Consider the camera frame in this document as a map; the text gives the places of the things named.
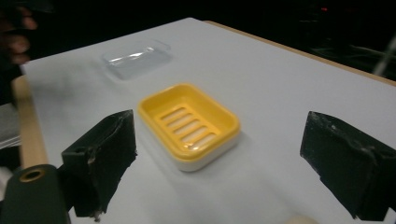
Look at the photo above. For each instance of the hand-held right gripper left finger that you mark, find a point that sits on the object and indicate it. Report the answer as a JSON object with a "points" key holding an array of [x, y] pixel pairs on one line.
{"points": [[102, 155]]}

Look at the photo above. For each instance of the clear plastic soap dish lid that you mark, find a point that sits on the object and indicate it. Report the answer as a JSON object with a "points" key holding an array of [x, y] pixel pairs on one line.
{"points": [[137, 58]]}

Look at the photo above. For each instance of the yellow and white soap dish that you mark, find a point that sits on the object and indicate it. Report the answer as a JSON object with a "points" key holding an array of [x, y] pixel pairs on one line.
{"points": [[190, 124]]}

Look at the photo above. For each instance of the white table cover sheet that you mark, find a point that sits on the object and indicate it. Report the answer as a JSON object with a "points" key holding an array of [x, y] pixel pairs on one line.
{"points": [[264, 81]]}

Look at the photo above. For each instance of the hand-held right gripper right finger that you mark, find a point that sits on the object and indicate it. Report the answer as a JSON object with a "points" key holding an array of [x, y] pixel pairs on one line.
{"points": [[345, 161]]}

